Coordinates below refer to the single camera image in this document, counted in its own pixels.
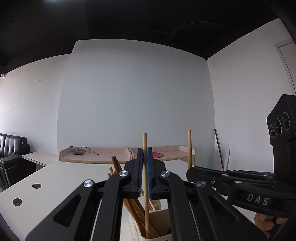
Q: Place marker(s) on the dark wooden chopstick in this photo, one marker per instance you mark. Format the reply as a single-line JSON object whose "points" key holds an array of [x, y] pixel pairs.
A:
{"points": [[116, 164]]}

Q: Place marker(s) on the cream plastic utensil holder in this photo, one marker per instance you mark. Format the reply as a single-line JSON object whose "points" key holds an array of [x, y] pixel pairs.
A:
{"points": [[159, 221]]}

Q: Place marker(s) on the black leather sofa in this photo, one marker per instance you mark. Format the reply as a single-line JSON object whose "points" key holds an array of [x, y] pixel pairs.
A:
{"points": [[13, 166]]}

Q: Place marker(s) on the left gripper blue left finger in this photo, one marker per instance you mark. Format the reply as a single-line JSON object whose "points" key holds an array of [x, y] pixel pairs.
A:
{"points": [[126, 184]]}

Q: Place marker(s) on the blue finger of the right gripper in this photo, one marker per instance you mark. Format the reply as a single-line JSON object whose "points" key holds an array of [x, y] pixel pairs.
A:
{"points": [[214, 178]]}

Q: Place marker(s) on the person right hand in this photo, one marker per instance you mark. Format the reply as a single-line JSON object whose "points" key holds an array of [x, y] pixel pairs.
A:
{"points": [[260, 220]]}

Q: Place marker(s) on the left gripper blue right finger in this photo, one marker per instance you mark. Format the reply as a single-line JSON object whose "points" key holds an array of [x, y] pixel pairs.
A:
{"points": [[181, 197]]}

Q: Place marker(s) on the red round mat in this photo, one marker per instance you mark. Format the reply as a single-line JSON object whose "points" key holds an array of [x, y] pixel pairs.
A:
{"points": [[156, 155]]}

